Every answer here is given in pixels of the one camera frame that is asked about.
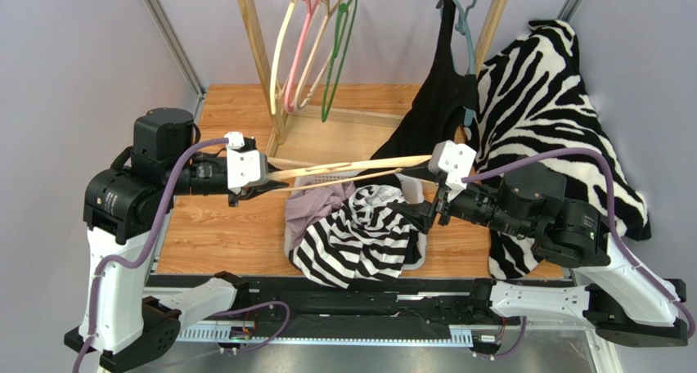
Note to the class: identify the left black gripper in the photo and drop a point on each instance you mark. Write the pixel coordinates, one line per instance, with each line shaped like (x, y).
(251, 191)

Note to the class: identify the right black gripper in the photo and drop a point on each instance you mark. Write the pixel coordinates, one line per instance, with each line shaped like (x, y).
(442, 205)

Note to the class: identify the mauve pink tank top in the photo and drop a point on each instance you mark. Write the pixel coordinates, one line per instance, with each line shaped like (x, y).
(305, 207)

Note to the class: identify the beige wooden hanger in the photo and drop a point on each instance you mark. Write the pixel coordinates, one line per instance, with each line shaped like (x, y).
(389, 166)

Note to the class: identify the black tank top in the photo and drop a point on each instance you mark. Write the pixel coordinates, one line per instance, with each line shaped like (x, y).
(440, 104)
(415, 250)

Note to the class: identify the striped tank top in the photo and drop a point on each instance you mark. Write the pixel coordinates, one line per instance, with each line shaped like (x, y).
(364, 239)

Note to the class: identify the cream hanger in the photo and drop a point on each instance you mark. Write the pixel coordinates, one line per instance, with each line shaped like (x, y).
(279, 82)

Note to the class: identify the grey blue hanger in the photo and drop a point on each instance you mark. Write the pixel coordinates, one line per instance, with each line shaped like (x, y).
(462, 26)

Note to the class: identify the green hanger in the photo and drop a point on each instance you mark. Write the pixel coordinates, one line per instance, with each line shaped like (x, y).
(345, 18)

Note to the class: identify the light pink hanger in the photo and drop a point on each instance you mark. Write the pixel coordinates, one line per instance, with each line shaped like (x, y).
(312, 56)

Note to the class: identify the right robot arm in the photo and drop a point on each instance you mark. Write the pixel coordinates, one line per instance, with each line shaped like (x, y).
(622, 301)

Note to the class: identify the white plastic basket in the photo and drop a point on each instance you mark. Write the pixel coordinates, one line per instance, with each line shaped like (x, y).
(412, 190)

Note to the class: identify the zebra print blanket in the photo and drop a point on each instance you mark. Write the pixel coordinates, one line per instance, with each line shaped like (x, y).
(533, 99)

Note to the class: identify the wooden clothes rack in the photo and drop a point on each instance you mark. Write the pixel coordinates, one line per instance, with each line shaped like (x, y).
(302, 141)

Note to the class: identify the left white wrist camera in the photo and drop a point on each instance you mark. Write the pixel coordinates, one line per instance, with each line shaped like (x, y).
(246, 165)

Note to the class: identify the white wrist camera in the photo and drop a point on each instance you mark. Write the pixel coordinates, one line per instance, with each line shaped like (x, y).
(455, 161)
(246, 165)

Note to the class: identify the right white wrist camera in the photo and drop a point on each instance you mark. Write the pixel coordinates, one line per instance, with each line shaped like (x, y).
(455, 161)

